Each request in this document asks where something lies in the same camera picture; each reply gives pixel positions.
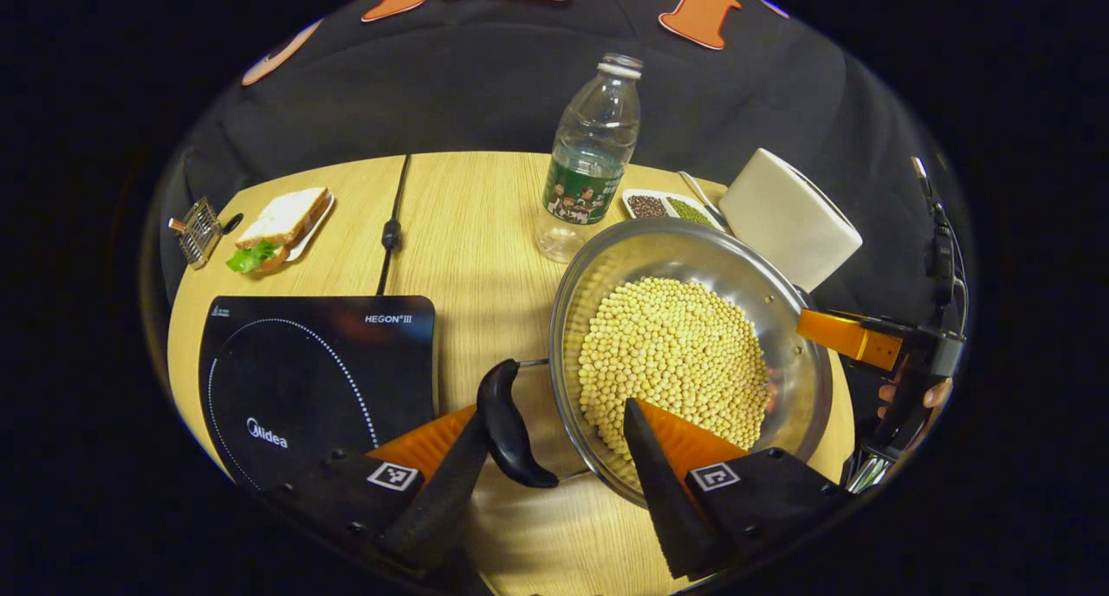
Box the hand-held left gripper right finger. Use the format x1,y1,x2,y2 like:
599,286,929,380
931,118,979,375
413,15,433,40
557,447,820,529
622,397,850,581

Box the clear plastic water bottle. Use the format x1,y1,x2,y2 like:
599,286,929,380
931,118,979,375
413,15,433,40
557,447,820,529
535,53,644,264

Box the steel pot with black handle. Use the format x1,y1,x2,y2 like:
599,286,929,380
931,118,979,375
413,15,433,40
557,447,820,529
475,217,834,510

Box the soybeans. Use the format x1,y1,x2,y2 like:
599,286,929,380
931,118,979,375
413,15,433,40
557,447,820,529
578,277,772,463

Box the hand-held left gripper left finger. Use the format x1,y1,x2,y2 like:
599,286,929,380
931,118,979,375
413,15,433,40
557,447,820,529
264,404,495,573

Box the black induction cooktop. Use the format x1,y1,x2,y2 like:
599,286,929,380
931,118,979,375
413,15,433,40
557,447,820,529
198,295,439,493

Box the sandwich with lettuce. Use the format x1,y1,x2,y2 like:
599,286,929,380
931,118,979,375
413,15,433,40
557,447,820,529
227,187,332,275

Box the small metal wire holder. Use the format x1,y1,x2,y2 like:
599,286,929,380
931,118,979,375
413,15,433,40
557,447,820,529
168,197,244,270

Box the white toaster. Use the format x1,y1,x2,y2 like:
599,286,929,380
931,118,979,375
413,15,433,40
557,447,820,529
719,148,864,294

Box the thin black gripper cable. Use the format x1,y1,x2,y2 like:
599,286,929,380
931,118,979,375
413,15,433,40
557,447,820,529
910,157,968,324

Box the white divided bean dish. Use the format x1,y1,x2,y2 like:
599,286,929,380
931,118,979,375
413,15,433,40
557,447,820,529
621,188,724,230

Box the black power cable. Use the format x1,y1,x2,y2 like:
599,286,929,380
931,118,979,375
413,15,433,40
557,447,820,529
375,154,412,296

